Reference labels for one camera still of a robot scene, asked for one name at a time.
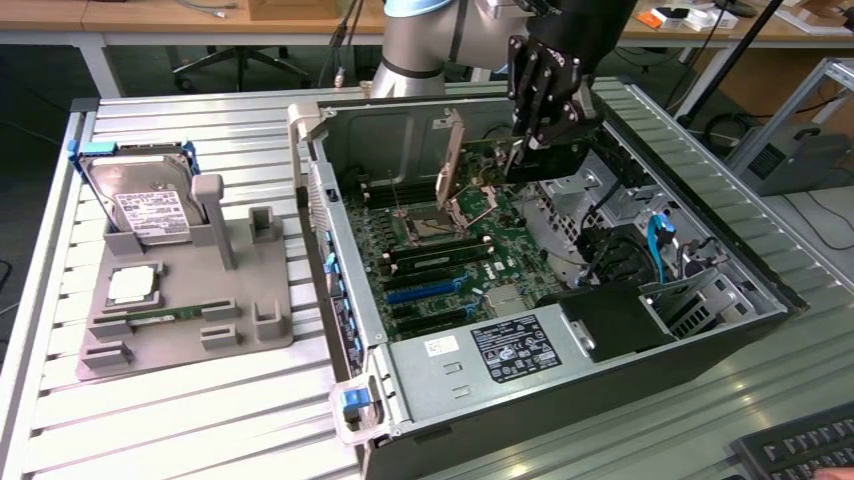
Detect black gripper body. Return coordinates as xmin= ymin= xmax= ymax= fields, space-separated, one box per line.
xmin=525 ymin=0 xmax=640 ymax=77

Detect graphics card with black cooler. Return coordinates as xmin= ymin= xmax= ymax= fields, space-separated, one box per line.
xmin=432 ymin=106 xmax=600 ymax=217

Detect white orange box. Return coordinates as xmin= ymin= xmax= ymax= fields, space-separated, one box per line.
xmin=637 ymin=6 xmax=693 ymax=31

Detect silver disk bay cage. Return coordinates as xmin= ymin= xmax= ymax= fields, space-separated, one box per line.
xmin=524 ymin=149 xmax=660 ymax=236

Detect white flat box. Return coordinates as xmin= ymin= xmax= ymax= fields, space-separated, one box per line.
xmin=687 ymin=9 xmax=741 ymax=33

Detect black tripod pole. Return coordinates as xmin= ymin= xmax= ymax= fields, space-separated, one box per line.
xmin=673 ymin=0 xmax=787 ymax=126

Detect silver socket cover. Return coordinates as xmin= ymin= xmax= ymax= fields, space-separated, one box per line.
xmin=452 ymin=184 xmax=501 ymax=227

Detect green motherboard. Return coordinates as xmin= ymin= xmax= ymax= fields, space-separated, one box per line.
xmin=344 ymin=174 xmax=569 ymax=341

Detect CPU socket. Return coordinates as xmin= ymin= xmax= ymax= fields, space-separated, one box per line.
xmin=393 ymin=202 xmax=469 ymax=249

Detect grey equipment box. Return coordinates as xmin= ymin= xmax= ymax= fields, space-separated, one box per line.
xmin=727 ymin=122 xmax=854 ymax=199

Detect green RAM stick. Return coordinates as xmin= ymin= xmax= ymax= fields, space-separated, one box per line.
xmin=390 ymin=244 xmax=497 ymax=276
xmin=126 ymin=307 xmax=206 ymax=326

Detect white papers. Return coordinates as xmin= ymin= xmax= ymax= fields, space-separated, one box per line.
xmin=773 ymin=7 xmax=854 ymax=36

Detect silver chipset heatsink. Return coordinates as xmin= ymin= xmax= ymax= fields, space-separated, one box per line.
xmin=484 ymin=287 xmax=536 ymax=316

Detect brown cardboard box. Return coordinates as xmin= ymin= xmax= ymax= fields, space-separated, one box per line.
xmin=248 ymin=0 xmax=344 ymax=22

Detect black expansion slot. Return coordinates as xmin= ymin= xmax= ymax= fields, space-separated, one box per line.
xmin=381 ymin=269 xmax=460 ymax=294
xmin=398 ymin=307 xmax=470 ymax=336

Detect black plastic shroud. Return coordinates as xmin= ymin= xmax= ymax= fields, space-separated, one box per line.
xmin=536 ymin=283 xmax=680 ymax=364

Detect blue expansion slot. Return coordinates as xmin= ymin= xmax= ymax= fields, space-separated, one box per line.
xmin=385 ymin=280 xmax=466 ymax=305

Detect black office chair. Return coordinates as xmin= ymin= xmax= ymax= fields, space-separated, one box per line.
xmin=170 ymin=44 xmax=316 ymax=94

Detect grey power supply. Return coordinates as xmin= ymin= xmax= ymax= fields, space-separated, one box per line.
xmin=385 ymin=301 xmax=600 ymax=426

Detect hard disk with blue carrier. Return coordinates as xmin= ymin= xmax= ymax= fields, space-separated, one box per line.
xmin=69 ymin=141 xmax=209 ymax=247

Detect grey parts rack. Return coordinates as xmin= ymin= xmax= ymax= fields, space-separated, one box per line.
xmin=74 ymin=173 xmax=296 ymax=384

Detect black open PC case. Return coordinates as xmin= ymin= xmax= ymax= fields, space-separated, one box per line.
xmin=286 ymin=87 xmax=813 ymax=480

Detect silver CPU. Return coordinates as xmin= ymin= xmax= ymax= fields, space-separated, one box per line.
xmin=106 ymin=267 xmax=162 ymax=304

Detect black keyboard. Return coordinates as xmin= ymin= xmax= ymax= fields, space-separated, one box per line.
xmin=727 ymin=402 xmax=854 ymax=480

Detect wooden desk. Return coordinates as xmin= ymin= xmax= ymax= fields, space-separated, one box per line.
xmin=0 ymin=0 xmax=854 ymax=99

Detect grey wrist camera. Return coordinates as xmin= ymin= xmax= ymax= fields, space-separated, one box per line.
xmin=477 ymin=0 xmax=536 ymax=20

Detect blue wire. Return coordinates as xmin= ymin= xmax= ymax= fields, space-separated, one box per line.
xmin=644 ymin=212 xmax=676 ymax=286

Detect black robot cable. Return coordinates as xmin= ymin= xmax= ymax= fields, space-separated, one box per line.
xmin=330 ymin=0 xmax=369 ymax=87

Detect aluminium profile frame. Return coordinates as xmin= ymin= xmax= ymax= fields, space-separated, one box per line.
xmin=724 ymin=57 xmax=854 ymax=166

